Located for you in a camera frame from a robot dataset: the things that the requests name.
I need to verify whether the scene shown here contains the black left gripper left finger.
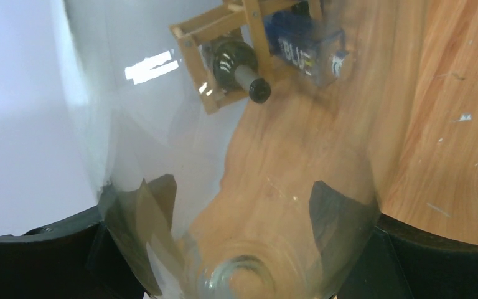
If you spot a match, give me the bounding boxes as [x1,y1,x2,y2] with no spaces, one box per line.
[0,207,144,298]

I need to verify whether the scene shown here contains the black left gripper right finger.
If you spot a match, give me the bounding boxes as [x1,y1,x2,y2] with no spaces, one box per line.
[337,214,478,298]

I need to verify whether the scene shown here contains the dark green wine bottle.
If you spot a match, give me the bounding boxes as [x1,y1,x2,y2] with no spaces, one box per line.
[202,35,271,104]

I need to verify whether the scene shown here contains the blue square glass bottle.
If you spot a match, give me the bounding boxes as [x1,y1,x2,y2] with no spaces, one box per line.
[264,10,349,87]

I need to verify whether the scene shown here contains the wooden wine rack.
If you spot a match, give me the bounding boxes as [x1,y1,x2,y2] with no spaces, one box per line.
[169,0,326,115]

